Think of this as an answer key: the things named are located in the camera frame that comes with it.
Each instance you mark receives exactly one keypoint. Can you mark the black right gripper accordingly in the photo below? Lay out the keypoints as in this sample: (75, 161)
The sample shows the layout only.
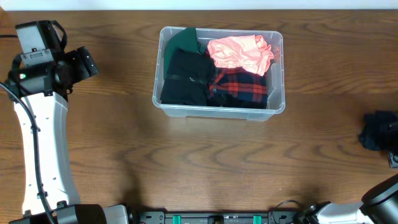
(392, 132)

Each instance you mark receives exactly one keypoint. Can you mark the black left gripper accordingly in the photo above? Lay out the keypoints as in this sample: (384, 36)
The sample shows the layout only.
(58, 74)

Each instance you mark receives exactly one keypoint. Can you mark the dark teal garment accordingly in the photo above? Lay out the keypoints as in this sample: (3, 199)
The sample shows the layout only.
(373, 135)

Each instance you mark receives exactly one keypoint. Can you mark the black garment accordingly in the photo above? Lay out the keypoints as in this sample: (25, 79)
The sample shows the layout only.
(187, 78)

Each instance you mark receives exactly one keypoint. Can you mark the dark green garment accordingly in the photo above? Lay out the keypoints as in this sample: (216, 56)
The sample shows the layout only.
(186, 40)

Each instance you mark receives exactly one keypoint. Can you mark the pink garment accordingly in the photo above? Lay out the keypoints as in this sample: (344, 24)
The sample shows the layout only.
(250, 52)

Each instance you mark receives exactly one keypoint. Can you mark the red navy plaid shirt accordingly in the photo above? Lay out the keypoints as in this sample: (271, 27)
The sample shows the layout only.
(237, 88)

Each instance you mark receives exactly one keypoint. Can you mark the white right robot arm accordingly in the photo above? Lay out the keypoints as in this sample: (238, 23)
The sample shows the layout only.
(378, 205)

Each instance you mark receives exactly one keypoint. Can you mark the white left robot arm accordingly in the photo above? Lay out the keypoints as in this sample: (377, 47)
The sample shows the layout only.
(39, 93)

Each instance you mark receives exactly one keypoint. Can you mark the clear plastic storage container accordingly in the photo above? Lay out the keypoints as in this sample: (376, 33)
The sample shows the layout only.
(274, 77)

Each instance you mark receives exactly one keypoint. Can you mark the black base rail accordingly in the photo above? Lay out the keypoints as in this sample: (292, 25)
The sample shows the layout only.
(273, 217)

